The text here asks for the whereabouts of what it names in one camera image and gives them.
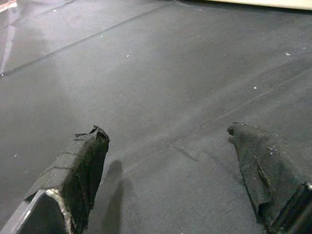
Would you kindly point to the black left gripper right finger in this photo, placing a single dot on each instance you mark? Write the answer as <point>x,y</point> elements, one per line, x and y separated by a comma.
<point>263,165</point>

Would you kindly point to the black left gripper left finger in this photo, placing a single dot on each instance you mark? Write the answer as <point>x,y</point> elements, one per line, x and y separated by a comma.
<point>73,175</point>

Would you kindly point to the black tablecloth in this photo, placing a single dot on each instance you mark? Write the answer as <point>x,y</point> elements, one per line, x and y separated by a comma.
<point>156,73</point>

